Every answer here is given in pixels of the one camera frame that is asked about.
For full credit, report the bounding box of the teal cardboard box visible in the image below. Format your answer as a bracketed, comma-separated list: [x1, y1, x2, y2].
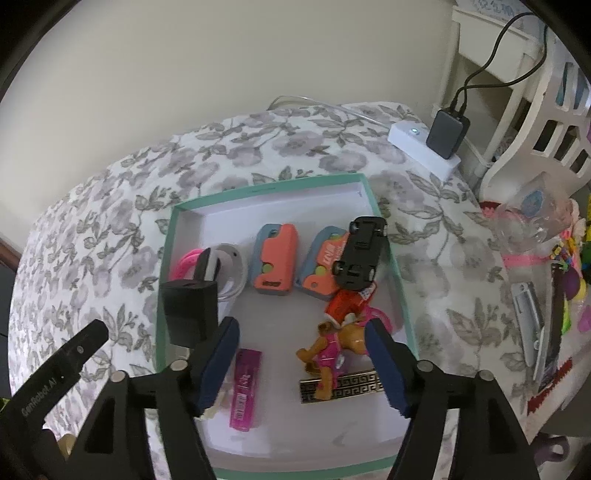
[154, 172, 421, 480]

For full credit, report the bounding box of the pink lace ribbon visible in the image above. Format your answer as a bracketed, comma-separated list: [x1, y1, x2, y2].
[480, 203, 555, 273]

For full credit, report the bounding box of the white cup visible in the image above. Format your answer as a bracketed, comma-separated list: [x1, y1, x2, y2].
[210, 243, 247, 303]

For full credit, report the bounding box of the black gold patterned box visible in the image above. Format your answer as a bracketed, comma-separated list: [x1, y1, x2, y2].
[299, 370, 386, 404]

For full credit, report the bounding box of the tape roll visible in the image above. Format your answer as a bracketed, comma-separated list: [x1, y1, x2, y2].
[55, 433, 79, 460]

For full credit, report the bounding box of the red glue stick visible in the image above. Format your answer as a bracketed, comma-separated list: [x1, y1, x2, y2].
[325, 281, 377, 326]

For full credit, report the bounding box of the pile of colourful toys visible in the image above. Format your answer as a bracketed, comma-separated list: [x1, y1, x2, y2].
[549, 194, 591, 335]

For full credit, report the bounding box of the white smartwatch with black screen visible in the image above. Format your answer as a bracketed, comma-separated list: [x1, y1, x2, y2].
[193, 247, 221, 283]

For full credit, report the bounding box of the white power strip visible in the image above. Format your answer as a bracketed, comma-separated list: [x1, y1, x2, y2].
[388, 121, 462, 182]

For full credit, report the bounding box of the white lattice chair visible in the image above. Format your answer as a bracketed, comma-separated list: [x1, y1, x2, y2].
[480, 46, 591, 204]

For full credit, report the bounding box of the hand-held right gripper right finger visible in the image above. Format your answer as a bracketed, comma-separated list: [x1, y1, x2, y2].
[365, 318, 541, 480]

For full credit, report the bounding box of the black toy car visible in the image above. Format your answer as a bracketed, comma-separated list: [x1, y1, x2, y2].
[332, 215, 389, 291]

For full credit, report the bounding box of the black charger cube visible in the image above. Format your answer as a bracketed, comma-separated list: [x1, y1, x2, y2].
[159, 278, 220, 358]

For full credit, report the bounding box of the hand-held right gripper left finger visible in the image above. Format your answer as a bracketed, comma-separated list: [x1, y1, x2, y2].
[69, 316, 241, 480]

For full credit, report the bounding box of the silver nail clipper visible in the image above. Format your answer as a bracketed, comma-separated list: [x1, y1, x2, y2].
[510, 281, 548, 381]

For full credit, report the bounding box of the toy dog figure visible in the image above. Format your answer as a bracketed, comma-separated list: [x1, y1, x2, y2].
[296, 307, 394, 402]

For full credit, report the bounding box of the black power adapter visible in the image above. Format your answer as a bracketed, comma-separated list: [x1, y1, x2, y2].
[426, 108, 471, 161]

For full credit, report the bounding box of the magenta rectangular case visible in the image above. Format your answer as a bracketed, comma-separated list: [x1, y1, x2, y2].
[229, 349, 264, 432]

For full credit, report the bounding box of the clear plastic cup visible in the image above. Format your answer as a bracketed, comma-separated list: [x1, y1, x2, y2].
[492, 173, 578, 259]

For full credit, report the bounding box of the brown wooden frame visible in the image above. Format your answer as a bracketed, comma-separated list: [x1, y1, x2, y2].
[0, 235, 21, 268]

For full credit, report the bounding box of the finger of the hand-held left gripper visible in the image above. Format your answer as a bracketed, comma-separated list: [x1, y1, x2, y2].
[44, 319, 110, 387]

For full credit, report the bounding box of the orange blue plastic toy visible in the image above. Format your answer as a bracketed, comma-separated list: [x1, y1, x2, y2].
[295, 226, 352, 302]
[249, 223, 298, 297]

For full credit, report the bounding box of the floral printed blanket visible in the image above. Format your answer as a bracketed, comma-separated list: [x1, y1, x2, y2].
[7, 104, 532, 480]

